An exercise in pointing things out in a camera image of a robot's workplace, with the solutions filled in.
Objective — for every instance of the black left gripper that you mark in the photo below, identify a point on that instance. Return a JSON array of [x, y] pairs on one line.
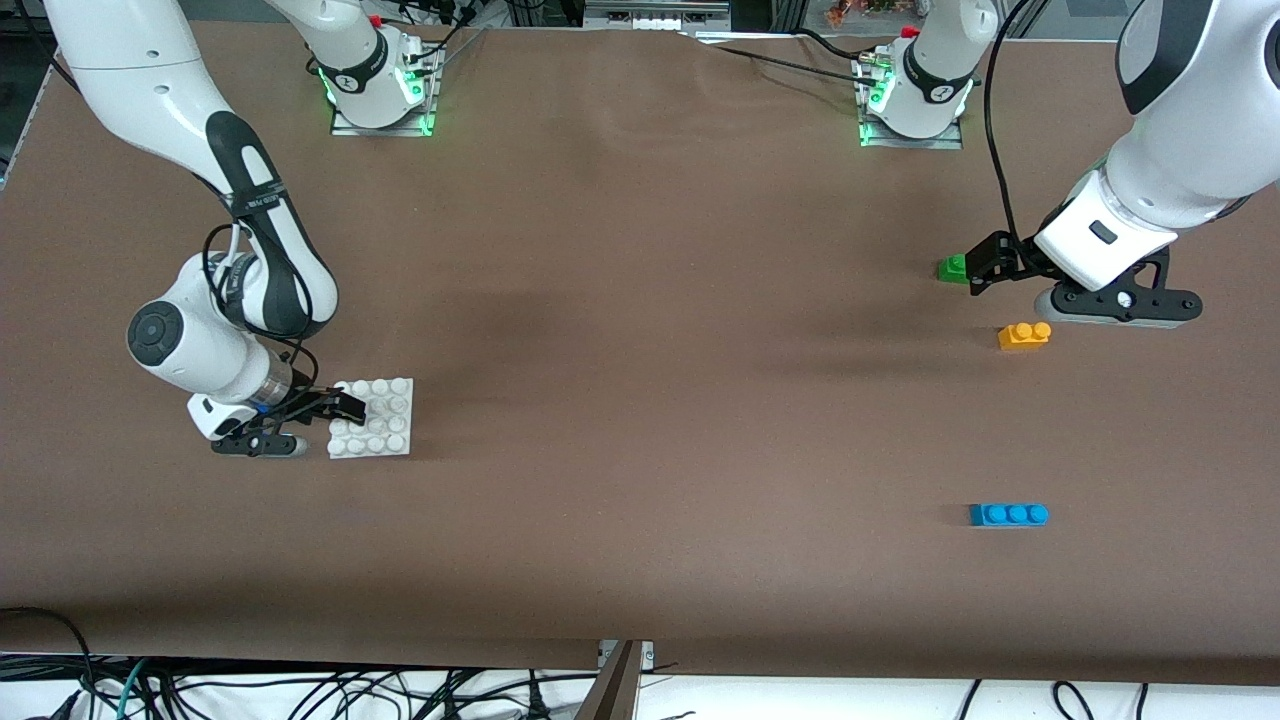
[[1003, 257]]

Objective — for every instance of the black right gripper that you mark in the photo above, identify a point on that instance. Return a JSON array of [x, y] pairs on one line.
[[301, 404]]

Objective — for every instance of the white studded base plate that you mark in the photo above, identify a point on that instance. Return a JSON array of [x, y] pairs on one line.
[[385, 425]]

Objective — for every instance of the yellow two-stud block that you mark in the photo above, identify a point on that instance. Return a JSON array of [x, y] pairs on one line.
[[1022, 338]]

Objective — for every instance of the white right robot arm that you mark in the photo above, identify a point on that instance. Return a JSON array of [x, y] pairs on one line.
[[150, 80]]

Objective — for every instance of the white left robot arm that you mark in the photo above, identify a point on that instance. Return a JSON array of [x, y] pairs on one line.
[[1200, 120]]

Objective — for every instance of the green two-stud block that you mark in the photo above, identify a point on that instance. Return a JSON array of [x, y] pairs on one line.
[[952, 270]]

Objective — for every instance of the blue three-stud block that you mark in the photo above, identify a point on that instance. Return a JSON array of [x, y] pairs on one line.
[[1008, 516]]

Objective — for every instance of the small orange red objects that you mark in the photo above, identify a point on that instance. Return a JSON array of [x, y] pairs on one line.
[[860, 8]]

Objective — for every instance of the silver metal rack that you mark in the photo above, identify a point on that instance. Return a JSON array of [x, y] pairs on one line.
[[650, 18]]

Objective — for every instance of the silver table edge bracket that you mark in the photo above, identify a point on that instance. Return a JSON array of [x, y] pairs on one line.
[[645, 652]]

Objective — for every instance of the dark metal post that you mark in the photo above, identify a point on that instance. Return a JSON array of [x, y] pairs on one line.
[[615, 690]]

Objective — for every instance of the aluminium frame profile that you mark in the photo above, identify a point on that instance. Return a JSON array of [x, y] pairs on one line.
[[28, 100]]

